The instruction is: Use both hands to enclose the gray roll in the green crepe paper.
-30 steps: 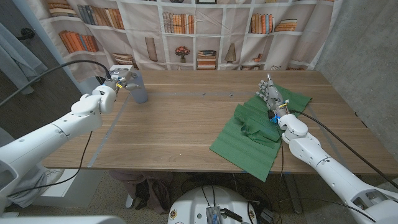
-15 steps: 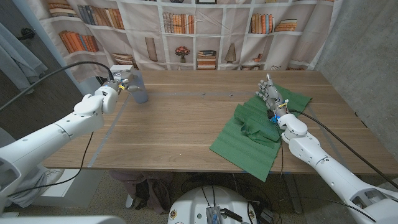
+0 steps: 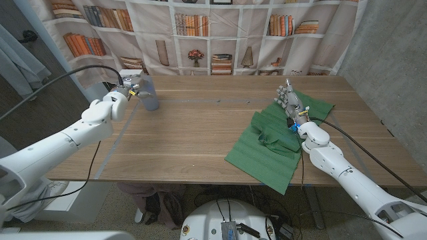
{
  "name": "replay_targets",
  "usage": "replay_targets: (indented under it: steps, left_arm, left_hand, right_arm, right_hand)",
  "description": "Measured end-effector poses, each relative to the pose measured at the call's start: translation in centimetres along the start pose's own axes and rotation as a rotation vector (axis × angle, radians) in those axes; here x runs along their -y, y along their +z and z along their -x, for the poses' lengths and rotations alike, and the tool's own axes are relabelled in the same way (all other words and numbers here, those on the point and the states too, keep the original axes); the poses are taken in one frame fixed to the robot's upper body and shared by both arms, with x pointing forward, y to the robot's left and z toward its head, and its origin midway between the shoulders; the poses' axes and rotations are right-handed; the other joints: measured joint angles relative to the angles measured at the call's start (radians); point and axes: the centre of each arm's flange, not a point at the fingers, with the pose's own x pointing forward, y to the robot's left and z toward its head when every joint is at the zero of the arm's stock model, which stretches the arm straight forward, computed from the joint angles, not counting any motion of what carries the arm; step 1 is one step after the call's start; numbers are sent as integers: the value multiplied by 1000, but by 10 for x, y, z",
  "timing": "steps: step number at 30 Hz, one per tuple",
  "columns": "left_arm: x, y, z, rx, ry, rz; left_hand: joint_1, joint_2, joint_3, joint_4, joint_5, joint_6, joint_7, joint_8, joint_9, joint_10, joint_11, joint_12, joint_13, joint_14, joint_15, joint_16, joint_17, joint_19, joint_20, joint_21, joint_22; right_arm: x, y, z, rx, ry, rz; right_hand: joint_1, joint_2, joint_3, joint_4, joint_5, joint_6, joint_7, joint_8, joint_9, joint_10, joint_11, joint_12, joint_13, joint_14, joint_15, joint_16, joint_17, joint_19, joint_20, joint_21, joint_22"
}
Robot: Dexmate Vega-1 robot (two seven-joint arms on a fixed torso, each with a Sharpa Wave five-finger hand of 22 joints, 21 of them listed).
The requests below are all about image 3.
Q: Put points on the printed bookshelf backdrop cloth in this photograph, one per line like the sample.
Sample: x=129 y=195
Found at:
x=227 y=46

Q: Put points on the grey metal table leg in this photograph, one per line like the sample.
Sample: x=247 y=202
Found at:
x=315 y=213

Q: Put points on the gray paper roll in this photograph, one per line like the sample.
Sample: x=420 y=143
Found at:
x=150 y=98

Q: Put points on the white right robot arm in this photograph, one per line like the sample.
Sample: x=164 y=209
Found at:
x=350 y=176

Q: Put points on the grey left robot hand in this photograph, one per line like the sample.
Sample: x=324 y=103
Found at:
x=131 y=85

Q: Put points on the silver finned electronics box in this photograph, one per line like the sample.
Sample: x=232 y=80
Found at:
x=229 y=230

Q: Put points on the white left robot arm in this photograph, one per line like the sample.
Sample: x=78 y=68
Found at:
x=60 y=146

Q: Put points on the grey hanging curtain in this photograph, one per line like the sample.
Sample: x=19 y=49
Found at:
x=16 y=66

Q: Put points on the black device on robot base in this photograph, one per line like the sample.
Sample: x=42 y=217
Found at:
x=249 y=230

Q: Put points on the black power brick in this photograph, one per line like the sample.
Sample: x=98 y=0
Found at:
x=287 y=230

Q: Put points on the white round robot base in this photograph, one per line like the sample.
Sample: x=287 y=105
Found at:
x=207 y=220

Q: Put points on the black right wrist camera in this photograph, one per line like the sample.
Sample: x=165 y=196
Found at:
x=293 y=125

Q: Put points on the green cloth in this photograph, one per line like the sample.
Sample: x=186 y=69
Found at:
x=263 y=150

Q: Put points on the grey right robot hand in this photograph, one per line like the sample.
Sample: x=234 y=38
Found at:
x=292 y=101

